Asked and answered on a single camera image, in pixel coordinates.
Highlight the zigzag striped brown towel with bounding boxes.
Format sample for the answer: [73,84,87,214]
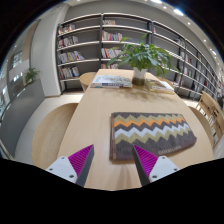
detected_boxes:
[109,111,198,162]

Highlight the white and blue book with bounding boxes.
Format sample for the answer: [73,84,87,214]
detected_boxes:
[89,74,134,89]

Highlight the green potted plant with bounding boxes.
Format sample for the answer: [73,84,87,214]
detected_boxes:
[107,33,181,87]

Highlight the ceiling lights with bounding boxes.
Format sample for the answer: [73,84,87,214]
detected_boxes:
[143,0,221,58]

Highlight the yellow-green book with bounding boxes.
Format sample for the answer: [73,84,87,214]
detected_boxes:
[144,78,176,95]

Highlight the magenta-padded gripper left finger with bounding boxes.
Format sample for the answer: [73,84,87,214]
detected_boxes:
[45,143,95,188]

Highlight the small background potted plant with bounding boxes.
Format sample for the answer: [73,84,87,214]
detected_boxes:
[24,67,41,85]

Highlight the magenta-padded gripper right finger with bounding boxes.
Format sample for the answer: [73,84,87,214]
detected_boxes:
[131,144,181,187]

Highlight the wooden frame chair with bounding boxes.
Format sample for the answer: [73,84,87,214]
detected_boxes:
[195,90,224,134]

